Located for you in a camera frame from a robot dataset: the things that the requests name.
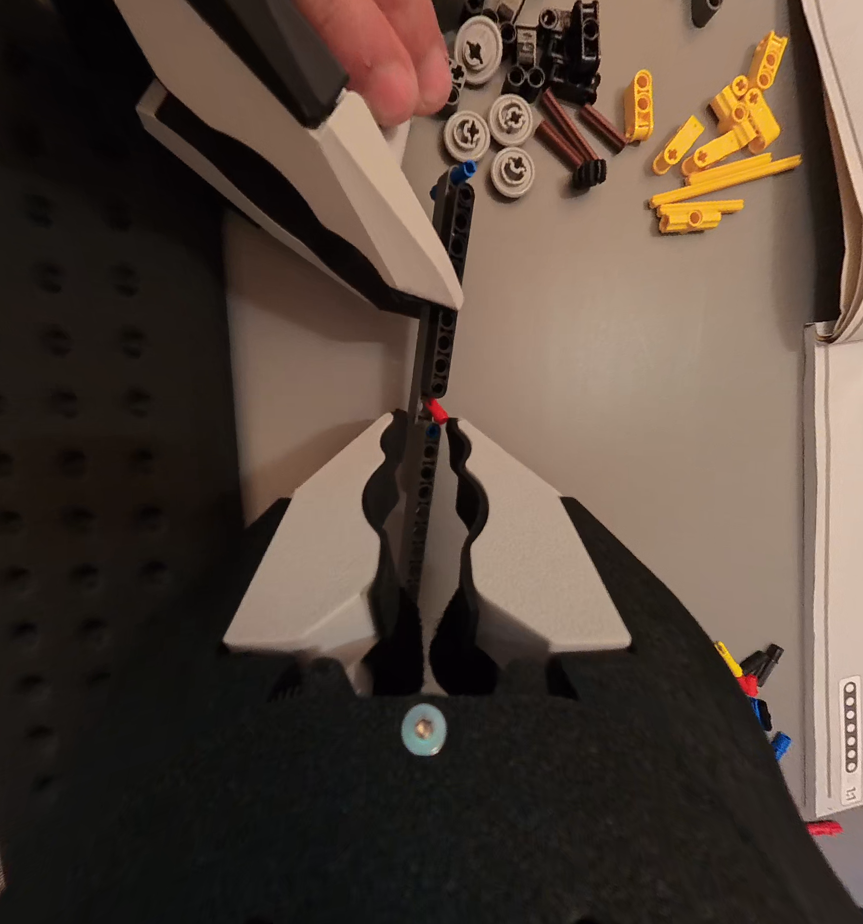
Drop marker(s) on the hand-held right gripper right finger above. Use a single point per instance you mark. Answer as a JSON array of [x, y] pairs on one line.
[[547, 570]]

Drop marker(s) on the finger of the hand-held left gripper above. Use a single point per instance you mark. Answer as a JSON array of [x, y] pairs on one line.
[[151, 114], [373, 195]]

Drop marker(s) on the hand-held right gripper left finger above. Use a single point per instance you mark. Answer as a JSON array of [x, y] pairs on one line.
[[308, 570]]

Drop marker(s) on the long black toy beam assembly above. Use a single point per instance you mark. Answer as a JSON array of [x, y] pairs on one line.
[[456, 231]]

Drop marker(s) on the red connector pin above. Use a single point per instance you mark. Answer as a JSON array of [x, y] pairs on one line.
[[437, 413], [825, 828]]

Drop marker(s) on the pile of colourful connector pins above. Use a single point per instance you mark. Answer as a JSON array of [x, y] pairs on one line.
[[745, 684]]

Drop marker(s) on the person's left hand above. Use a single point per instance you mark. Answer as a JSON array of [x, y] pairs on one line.
[[388, 58]]

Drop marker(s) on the grey toy pulley wheel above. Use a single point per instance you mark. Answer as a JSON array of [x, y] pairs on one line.
[[456, 144], [474, 32], [521, 133], [525, 184]]

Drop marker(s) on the dark brown toy axle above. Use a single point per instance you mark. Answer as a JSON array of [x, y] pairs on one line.
[[603, 128], [568, 126], [555, 142]]

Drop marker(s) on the pile of small black connectors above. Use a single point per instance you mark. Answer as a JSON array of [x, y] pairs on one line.
[[583, 50]]

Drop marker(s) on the small yellow toy beam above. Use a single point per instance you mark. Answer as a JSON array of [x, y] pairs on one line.
[[638, 105]]

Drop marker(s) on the white instruction booklet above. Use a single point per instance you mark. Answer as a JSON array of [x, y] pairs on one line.
[[857, 505]]

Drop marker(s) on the pile of yellow toy pieces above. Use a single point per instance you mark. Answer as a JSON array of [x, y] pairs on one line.
[[691, 216]]

